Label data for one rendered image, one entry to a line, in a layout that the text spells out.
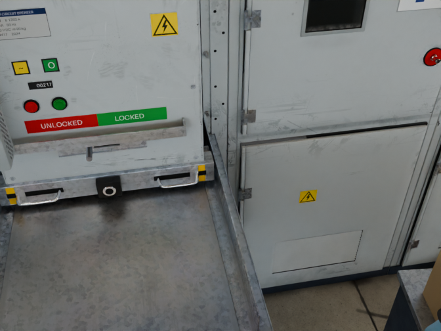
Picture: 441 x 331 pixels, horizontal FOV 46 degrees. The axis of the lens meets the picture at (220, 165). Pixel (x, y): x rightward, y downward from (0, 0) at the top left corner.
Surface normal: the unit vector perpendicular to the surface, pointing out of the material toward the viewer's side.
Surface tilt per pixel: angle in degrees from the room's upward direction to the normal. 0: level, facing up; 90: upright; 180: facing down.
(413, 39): 90
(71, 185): 90
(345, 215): 90
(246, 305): 0
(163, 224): 0
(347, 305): 0
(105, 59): 90
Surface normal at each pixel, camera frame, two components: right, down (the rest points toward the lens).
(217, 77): 0.18, 0.64
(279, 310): 0.00, -0.76
